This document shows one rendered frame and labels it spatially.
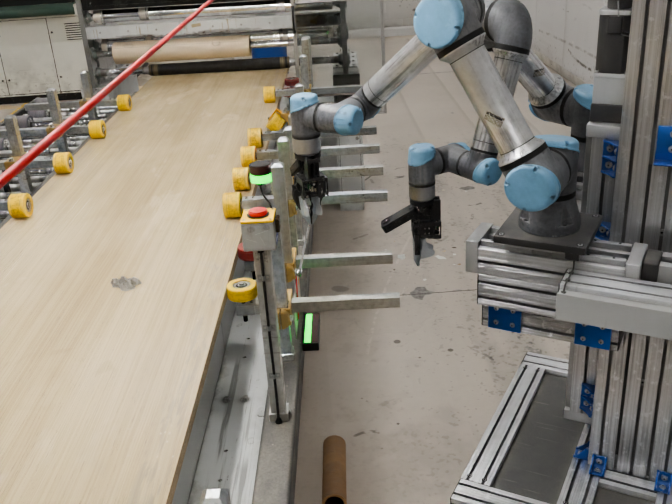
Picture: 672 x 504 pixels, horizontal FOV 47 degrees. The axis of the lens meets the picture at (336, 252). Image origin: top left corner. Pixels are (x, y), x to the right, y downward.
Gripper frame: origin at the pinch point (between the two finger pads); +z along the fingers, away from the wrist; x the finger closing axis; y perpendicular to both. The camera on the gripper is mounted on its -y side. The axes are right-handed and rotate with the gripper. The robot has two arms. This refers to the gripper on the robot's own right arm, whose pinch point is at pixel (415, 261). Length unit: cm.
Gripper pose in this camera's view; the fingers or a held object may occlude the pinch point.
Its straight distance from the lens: 231.5
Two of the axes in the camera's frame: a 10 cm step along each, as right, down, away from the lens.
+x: 0.0, -4.2, 9.1
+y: 10.0, -0.5, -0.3
